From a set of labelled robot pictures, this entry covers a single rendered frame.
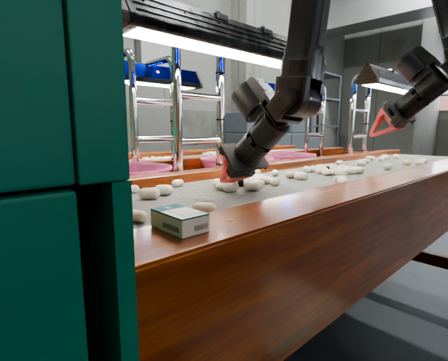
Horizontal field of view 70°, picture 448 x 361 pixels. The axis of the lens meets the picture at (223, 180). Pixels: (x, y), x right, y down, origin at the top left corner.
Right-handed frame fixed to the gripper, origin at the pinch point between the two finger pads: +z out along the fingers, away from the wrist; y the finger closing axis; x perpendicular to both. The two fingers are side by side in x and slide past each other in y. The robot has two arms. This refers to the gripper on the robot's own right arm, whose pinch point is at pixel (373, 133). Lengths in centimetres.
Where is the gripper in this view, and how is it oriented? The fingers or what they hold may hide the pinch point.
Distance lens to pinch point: 97.3
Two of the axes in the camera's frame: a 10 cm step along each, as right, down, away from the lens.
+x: 4.5, 8.3, -3.5
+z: -5.1, 5.5, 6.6
